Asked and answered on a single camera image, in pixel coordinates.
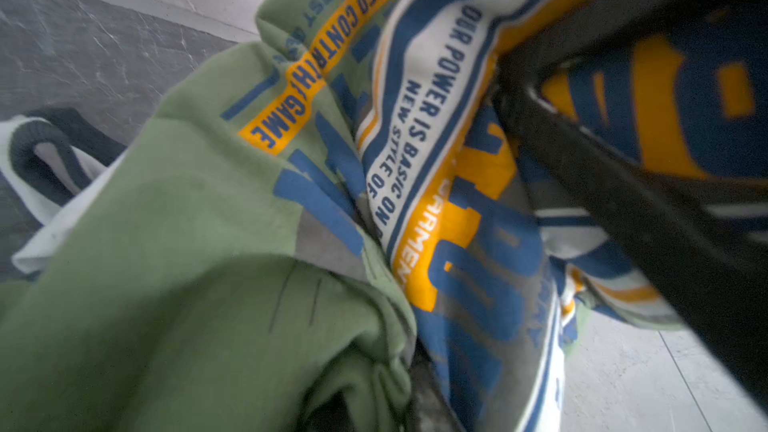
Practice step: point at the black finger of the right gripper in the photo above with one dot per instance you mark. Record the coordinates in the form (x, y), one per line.
(713, 275)

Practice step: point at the white tank top navy trim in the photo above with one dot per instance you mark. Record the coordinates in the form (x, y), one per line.
(57, 163)

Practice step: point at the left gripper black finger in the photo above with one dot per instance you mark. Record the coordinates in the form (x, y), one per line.
(428, 409)

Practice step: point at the green tank top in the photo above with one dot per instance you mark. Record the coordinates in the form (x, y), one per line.
(310, 215)

